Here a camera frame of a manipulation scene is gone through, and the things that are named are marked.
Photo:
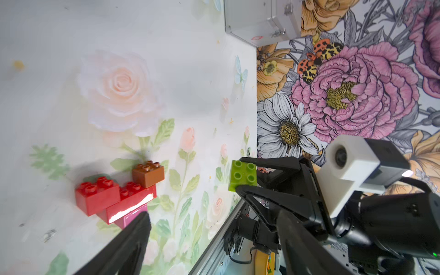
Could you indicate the aluminium front rail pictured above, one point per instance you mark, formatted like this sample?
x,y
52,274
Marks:
x,y
214,260

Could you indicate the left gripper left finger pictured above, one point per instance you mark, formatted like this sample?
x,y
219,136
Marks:
x,y
124,255

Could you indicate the silver metal case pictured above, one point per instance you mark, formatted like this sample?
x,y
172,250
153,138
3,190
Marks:
x,y
263,22

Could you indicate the long red lego brick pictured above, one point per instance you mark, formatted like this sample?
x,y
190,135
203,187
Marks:
x,y
132,196

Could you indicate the orange lego brick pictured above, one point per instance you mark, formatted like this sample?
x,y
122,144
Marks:
x,y
148,174

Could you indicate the green lego brick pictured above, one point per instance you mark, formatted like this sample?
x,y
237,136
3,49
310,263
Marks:
x,y
242,173

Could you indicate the magenta lego brick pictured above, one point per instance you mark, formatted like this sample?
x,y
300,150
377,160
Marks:
x,y
124,221

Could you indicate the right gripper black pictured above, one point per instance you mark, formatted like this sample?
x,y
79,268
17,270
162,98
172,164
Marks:
x,y
388,226

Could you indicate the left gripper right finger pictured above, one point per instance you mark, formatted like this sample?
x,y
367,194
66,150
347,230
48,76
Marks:
x,y
302,253

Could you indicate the small red lego brick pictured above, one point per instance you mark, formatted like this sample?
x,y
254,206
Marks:
x,y
94,197

